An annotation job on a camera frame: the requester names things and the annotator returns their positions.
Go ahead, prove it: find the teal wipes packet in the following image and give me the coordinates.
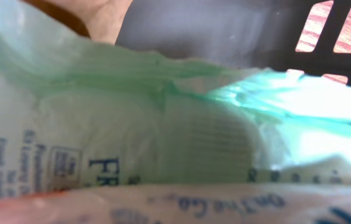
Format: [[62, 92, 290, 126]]
[[0, 0, 351, 200]]

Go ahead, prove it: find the dark grey plastic basket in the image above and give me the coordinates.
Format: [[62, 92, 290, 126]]
[[116, 0, 351, 86]]

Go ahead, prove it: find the brown snack pouch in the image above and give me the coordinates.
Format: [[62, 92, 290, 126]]
[[22, 0, 134, 46]]

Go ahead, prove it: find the orange small packet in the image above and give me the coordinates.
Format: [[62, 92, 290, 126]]
[[0, 184, 351, 224]]

